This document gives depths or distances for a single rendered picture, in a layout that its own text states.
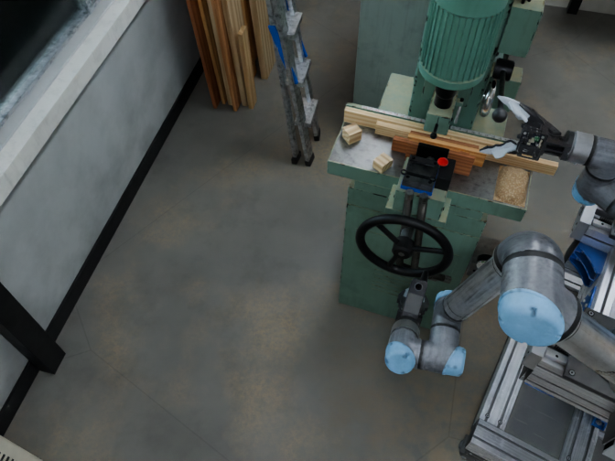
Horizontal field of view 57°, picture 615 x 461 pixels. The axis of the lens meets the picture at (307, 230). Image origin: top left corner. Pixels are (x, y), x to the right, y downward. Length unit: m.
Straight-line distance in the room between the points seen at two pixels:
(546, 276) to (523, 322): 0.10
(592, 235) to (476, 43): 0.79
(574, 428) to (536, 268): 1.16
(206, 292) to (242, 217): 0.43
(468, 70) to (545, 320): 0.70
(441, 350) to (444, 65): 0.71
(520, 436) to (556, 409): 0.17
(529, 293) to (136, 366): 1.74
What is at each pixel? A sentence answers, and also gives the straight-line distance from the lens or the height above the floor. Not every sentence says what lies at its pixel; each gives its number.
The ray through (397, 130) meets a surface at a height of 0.94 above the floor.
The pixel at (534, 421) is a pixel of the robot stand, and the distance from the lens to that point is 2.23.
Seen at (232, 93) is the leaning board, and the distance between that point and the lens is 3.15.
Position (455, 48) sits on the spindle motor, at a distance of 1.50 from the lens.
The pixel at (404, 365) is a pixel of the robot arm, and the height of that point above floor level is 0.87.
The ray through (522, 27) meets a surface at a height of 1.24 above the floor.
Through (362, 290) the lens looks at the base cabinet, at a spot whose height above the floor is 0.17.
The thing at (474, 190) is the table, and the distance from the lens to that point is 1.75.
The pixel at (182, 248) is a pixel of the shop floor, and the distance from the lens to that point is 2.71.
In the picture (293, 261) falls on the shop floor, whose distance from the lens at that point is 2.60.
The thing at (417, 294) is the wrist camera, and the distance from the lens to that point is 1.60.
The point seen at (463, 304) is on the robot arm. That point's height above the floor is 0.98.
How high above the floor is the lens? 2.22
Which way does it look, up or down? 56 degrees down
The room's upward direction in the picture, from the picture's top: 1 degrees counter-clockwise
